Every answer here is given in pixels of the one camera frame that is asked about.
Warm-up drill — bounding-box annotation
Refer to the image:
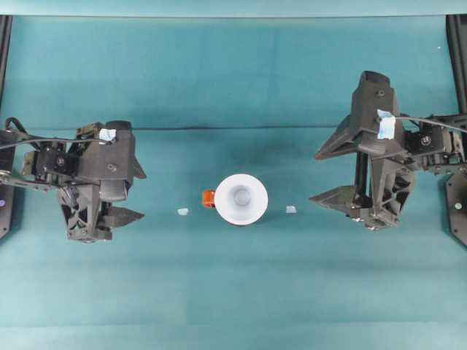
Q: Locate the blue-green table cloth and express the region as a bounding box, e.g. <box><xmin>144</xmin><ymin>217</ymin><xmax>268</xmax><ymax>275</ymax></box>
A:
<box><xmin>0</xmin><ymin>0</ymin><xmax>467</xmax><ymax>350</ymax></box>

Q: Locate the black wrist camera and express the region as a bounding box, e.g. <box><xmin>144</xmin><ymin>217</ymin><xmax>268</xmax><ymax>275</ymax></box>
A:
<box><xmin>350</xmin><ymin>70</ymin><xmax>406</xmax><ymax>154</ymax></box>
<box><xmin>76</xmin><ymin>120</ymin><xmax>139</xmax><ymax>187</ymax></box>

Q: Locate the black red-handled cup holder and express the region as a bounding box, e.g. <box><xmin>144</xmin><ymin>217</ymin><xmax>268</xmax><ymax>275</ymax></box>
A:
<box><xmin>201</xmin><ymin>188</ymin><xmax>258</xmax><ymax>229</ymax></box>

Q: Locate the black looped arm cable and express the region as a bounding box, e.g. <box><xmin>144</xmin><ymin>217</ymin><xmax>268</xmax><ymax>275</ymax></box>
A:
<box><xmin>4</xmin><ymin>116</ymin><xmax>27</xmax><ymax>134</ymax></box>

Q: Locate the black side rail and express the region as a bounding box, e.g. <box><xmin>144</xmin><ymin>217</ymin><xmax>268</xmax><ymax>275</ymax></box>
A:
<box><xmin>0</xmin><ymin>15</ymin><xmax>14</xmax><ymax>110</ymax></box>
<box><xmin>445</xmin><ymin>14</ymin><xmax>467</xmax><ymax>110</ymax></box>

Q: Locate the white paper cup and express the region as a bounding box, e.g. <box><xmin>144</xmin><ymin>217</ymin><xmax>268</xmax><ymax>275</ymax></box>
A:
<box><xmin>215</xmin><ymin>174</ymin><xmax>269</xmax><ymax>226</ymax></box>

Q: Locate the thin camera cable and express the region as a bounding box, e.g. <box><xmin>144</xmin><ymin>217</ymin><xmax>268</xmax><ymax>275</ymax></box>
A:
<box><xmin>0</xmin><ymin>133</ymin><xmax>107</xmax><ymax>150</ymax></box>
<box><xmin>393</xmin><ymin>114</ymin><xmax>467</xmax><ymax>133</ymax></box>

